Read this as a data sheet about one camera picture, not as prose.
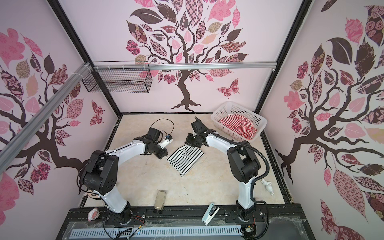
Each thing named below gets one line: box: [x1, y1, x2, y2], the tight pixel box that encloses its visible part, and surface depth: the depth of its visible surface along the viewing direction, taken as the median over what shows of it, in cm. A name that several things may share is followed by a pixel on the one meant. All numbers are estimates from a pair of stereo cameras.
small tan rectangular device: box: [154, 189, 167, 212], surface depth 77 cm
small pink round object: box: [87, 207, 100, 222], surface depth 72 cm
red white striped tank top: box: [218, 114, 257, 140], surface depth 111 cm
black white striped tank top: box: [166, 144, 205, 177], surface depth 94 cm
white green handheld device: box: [201, 202, 220, 226], surface depth 74 cm
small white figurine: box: [261, 179, 275, 196], surface depth 81 cm
